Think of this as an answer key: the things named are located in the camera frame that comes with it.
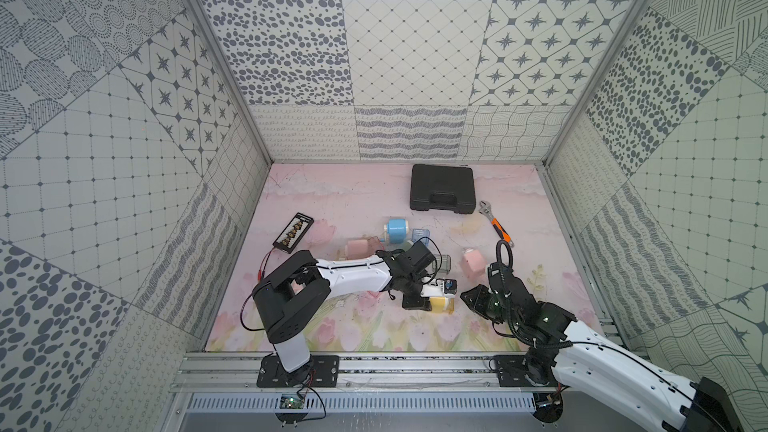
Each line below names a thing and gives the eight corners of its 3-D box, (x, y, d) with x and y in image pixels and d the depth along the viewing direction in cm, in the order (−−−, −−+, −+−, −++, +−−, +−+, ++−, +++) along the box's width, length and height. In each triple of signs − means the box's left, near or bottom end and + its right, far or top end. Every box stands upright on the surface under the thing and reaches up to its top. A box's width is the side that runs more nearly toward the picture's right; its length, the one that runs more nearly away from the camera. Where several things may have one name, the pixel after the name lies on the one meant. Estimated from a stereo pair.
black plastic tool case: (411, 213, 107) (411, 205, 103) (409, 171, 121) (409, 162, 117) (478, 213, 107) (481, 205, 103) (469, 171, 121) (471, 163, 117)
